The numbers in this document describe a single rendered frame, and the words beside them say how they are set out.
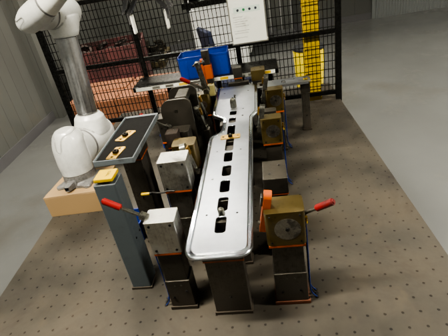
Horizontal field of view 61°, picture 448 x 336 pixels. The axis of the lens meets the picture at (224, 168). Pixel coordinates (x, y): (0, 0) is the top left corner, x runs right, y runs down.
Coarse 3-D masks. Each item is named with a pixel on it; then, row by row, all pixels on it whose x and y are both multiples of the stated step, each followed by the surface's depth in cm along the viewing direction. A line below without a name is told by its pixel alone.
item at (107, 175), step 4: (100, 172) 117; (104, 172) 117; (108, 172) 116; (112, 172) 116; (116, 172) 116; (96, 176) 115; (100, 176) 115; (104, 176) 114; (108, 176) 114; (112, 176) 114; (96, 180) 113; (100, 180) 113; (104, 180) 113; (108, 180) 113; (112, 180) 113
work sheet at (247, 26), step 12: (228, 0) 227; (240, 0) 227; (252, 0) 226; (264, 0) 226; (228, 12) 231; (240, 12) 230; (252, 12) 230; (264, 12) 229; (240, 24) 234; (252, 24) 233; (264, 24) 233; (240, 36) 237; (252, 36) 237; (264, 36) 236
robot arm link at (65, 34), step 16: (64, 16) 168; (80, 16) 179; (64, 32) 172; (64, 48) 177; (80, 48) 182; (64, 64) 181; (80, 64) 182; (80, 80) 184; (80, 96) 187; (80, 112) 191; (96, 112) 195; (80, 128) 192; (96, 128) 192; (112, 128) 204
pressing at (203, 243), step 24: (216, 96) 207; (240, 96) 202; (240, 120) 174; (216, 144) 157; (240, 144) 154; (216, 168) 140; (240, 168) 137; (216, 192) 126; (240, 192) 124; (192, 216) 117; (216, 216) 115; (240, 216) 113; (192, 240) 107; (216, 240) 106; (240, 240) 104
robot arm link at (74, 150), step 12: (60, 132) 178; (72, 132) 178; (84, 132) 188; (60, 144) 176; (72, 144) 177; (84, 144) 182; (96, 144) 191; (60, 156) 178; (72, 156) 178; (84, 156) 182; (60, 168) 182; (72, 168) 180; (84, 168) 183
